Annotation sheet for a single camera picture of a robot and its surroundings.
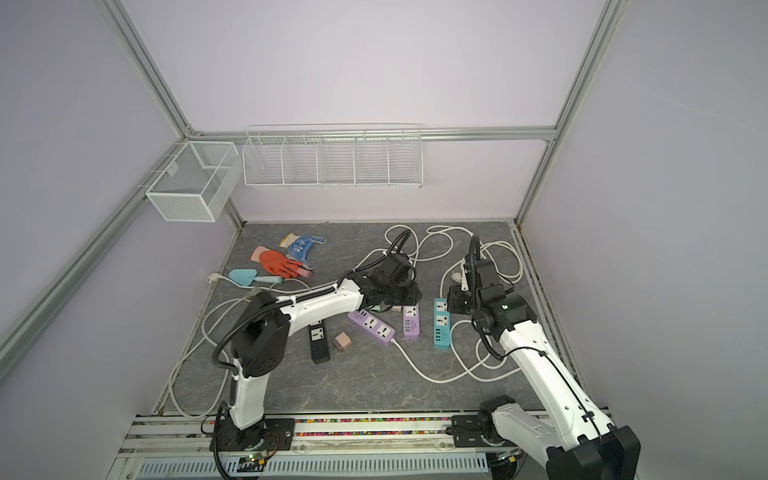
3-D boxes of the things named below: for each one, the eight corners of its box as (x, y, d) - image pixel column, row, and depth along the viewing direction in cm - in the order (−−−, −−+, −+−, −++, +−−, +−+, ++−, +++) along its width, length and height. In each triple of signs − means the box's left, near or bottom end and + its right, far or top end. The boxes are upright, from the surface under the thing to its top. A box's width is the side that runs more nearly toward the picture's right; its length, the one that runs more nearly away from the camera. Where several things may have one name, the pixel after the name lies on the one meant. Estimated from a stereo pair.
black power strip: (314, 365, 86) (312, 362, 84) (309, 326, 94) (307, 323, 92) (331, 360, 87) (329, 357, 85) (324, 322, 95) (323, 319, 92)
